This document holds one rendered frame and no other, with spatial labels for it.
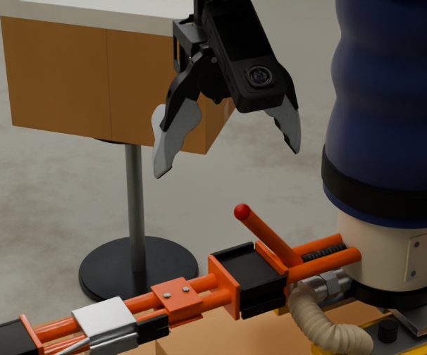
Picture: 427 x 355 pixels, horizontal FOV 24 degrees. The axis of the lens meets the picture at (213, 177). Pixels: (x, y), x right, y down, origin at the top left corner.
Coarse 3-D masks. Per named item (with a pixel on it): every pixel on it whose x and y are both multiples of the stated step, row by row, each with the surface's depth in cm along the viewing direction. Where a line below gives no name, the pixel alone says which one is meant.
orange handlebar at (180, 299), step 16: (320, 240) 149; (336, 240) 150; (336, 256) 146; (352, 256) 147; (304, 272) 144; (320, 272) 145; (160, 288) 139; (176, 288) 139; (192, 288) 140; (208, 288) 142; (128, 304) 137; (144, 304) 138; (160, 304) 139; (176, 304) 136; (192, 304) 136; (208, 304) 138; (224, 304) 139; (64, 320) 134; (176, 320) 136; (192, 320) 137; (48, 336) 132; (64, 336) 134; (80, 336) 131; (48, 352) 129; (80, 352) 131
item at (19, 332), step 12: (0, 324) 131; (12, 324) 131; (24, 324) 131; (0, 336) 129; (12, 336) 129; (24, 336) 129; (36, 336) 129; (0, 348) 127; (12, 348) 127; (24, 348) 127; (36, 348) 127
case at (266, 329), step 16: (352, 304) 177; (368, 304) 177; (208, 320) 173; (224, 320) 173; (240, 320) 173; (256, 320) 173; (272, 320) 173; (288, 320) 173; (336, 320) 173; (352, 320) 173; (368, 320) 173; (176, 336) 170; (192, 336) 170; (208, 336) 170; (224, 336) 170; (240, 336) 170; (256, 336) 170; (272, 336) 170; (288, 336) 170; (304, 336) 170; (160, 352) 169; (176, 352) 166; (192, 352) 166; (208, 352) 166; (224, 352) 166; (240, 352) 166; (256, 352) 166; (272, 352) 166; (288, 352) 166; (304, 352) 166
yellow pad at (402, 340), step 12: (372, 324) 152; (384, 324) 147; (396, 324) 147; (372, 336) 149; (384, 336) 147; (396, 336) 147; (408, 336) 149; (420, 336) 149; (312, 348) 148; (384, 348) 146; (396, 348) 146; (408, 348) 146; (420, 348) 147
